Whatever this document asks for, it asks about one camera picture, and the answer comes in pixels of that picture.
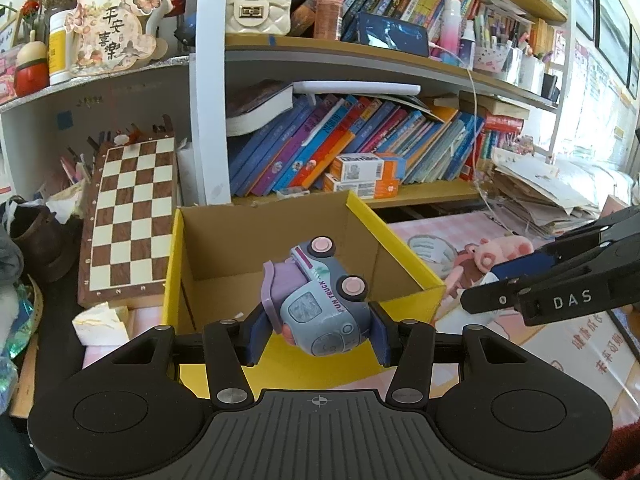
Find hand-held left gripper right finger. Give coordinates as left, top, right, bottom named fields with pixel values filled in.
left=367, top=302, right=531, bottom=407

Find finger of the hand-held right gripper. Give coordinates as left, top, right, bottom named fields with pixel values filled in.
left=492, top=205, right=640, bottom=284
left=460, top=242, right=640, bottom=328

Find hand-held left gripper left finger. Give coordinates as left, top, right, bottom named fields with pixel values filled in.
left=107, top=305, right=273, bottom=409

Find grey purple toy truck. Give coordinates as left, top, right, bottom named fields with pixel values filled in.
left=261, top=236, right=373, bottom=357

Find yellow cardboard box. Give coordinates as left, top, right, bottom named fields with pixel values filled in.
left=162, top=190, right=446, bottom=403

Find white sheet red print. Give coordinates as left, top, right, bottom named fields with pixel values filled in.
left=520, top=310, right=636, bottom=431

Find stack of loose papers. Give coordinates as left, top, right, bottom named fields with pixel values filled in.
left=490, top=147, right=631, bottom=238

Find pink printed desk mat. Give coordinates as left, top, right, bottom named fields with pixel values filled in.
left=82, top=207, right=640, bottom=441

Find red hardcover books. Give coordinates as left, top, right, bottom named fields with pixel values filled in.
left=482, top=115, right=523, bottom=181

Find orange white carton box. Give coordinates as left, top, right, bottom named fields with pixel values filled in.
left=330, top=152, right=407, bottom=182
left=324, top=173, right=399, bottom=200

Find crumpled white tissue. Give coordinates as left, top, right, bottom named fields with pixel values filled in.
left=72, top=302, right=130, bottom=348

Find fuzzy clothing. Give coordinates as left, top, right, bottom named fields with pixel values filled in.
left=600, top=420, right=640, bottom=480

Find brown white chessboard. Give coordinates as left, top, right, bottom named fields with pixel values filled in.
left=77, top=136, right=180, bottom=309

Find row of colourful children's books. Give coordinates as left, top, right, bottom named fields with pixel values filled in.
left=227, top=92, right=488, bottom=198

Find clear pen holder with pens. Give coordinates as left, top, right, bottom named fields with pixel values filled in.
left=472, top=15, right=521, bottom=81

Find thick dark-covered book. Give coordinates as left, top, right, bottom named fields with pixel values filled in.
left=226, top=80, right=295, bottom=137

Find brown leather item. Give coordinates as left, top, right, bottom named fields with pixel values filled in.
left=7, top=200, right=76, bottom=283

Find flat white board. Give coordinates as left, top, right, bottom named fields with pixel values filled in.
left=292, top=81, right=422, bottom=97

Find white pink bottle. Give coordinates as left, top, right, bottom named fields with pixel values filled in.
left=440, top=0, right=463, bottom=53

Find blue tablet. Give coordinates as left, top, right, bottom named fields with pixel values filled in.
left=357, top=11, right=431, bottom=56

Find wooden bookshelf white posts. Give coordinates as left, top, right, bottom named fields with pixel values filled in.
left=190, top=0, right=576, bottom=211

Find pink plastic bottle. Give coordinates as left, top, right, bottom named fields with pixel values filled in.
left=313, top=0, right=346, bottom=41

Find rabbit paper decoration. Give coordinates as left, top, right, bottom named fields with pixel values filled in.
left=65, top=0, right=173, bottom=77

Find white jar yellow label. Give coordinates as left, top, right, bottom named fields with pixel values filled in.
left=48, top=10, right=76, bottom=86

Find red wooden doll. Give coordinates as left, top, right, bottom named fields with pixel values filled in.
left=14, top=30, right=51, bottom=97

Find white cable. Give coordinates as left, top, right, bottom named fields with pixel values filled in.
left=427, top=42, right=511, bottom=236

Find white wall chart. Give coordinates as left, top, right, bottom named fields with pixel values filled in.
left=575, top=40, right=631, bottom=161

